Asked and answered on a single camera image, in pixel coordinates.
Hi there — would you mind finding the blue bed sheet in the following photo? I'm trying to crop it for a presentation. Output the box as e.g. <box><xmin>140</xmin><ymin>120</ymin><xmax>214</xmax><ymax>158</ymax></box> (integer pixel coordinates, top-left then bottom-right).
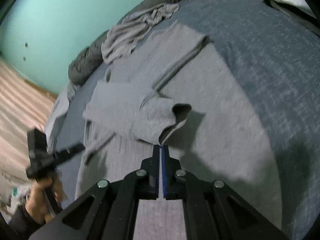
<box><xmin>57</xmin><ymin>0</ymin><xmax>319</xmax><ymax>239</ymax></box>

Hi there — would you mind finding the person's left hand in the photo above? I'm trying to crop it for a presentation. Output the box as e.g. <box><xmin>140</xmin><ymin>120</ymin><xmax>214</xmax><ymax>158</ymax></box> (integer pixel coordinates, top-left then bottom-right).
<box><xmin>25</xmin><ymin>173</ymin><xmax>66</xmax><ymax>224</ymax></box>

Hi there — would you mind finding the dark grey rolled duvet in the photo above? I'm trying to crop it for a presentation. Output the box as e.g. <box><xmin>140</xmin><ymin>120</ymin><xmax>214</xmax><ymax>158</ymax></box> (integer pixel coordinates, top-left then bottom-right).
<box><xmin>68</xmin><ymin>0</ymin><xmax>182</xmax><ymax>86</ymax></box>

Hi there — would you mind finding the crumpled grey garment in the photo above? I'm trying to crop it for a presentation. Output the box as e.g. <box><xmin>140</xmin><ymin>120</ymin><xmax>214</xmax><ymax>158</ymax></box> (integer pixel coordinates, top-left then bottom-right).
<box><xmin>101</xmin><ymin>3</ymin><xmax>179</xmax><ymax>64</ymax></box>

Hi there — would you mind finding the light grey knit sweater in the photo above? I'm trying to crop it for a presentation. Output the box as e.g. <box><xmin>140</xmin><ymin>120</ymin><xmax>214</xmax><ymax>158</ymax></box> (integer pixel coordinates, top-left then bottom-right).
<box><xmin>75</xmin><ymin>22</ymin><xmax>282</xmax><ymax>228</ymax></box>

